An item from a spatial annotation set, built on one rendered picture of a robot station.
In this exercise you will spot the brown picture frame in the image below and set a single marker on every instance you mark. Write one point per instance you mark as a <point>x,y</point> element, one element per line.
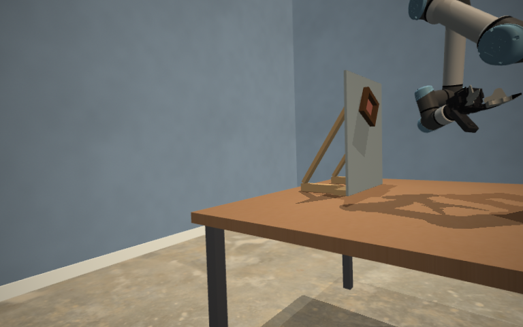
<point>369,106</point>

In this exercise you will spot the wooden triangular stand brace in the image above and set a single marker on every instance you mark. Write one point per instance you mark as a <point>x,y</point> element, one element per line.
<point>326,188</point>

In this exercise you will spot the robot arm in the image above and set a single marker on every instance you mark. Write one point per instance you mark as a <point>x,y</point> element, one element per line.
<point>502,44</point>

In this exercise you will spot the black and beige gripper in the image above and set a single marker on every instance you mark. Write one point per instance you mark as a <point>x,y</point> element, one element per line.
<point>470,101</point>

